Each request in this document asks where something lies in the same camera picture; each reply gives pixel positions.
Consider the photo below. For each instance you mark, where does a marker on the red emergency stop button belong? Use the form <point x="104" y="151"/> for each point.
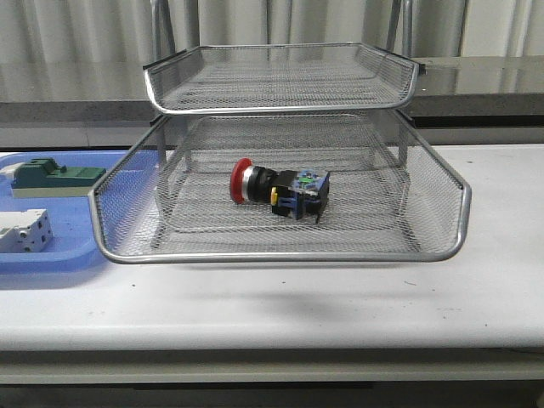
<point x="289" y="193"/>

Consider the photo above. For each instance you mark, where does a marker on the grey metal rack frame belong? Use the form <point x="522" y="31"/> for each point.
<point x="161" y="140"/>

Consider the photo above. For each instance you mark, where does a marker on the green terminal block component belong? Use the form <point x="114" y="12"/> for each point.
<point x="44" y="177"/>

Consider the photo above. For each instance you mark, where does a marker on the blue plastic tray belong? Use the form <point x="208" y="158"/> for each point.
<point x="68" y="251"/>

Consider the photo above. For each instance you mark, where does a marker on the silver mesh tray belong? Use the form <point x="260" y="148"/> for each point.
<point x="366" y="212"/>
<point x="438" y="200"/>
<point x="280" y="81"/>

